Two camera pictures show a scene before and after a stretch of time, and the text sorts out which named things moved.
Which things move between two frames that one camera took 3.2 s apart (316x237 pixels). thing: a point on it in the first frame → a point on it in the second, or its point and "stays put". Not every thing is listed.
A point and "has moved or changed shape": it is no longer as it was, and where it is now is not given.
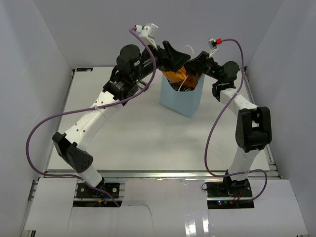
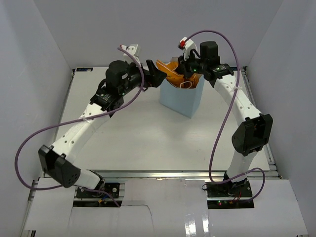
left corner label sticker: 84,69 stays put
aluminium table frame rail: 163,175 stays put
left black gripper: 170,59 → 153,77
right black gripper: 198,65 stays put
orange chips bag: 180,76 has moved or changed shape
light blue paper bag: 185,102 stays put
